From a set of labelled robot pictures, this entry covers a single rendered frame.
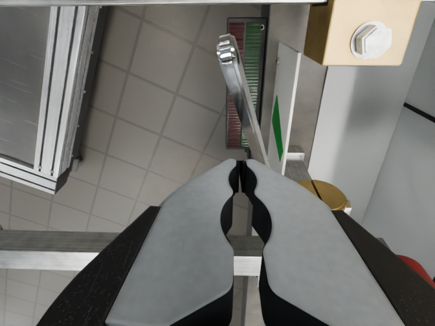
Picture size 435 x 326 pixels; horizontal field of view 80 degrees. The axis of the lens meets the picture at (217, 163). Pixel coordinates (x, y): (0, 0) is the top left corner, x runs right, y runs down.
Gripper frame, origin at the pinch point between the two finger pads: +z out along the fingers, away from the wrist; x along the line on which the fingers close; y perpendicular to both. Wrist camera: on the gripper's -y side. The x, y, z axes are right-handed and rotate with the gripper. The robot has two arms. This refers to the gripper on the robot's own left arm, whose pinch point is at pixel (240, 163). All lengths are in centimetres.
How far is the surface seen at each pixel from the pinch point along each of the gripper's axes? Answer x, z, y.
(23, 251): -21.9, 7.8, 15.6
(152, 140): -34, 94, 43
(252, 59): 2.3, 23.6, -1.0
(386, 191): 27.8, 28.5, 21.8
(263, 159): 1.5, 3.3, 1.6
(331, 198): 8.8, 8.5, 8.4
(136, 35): -34, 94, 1
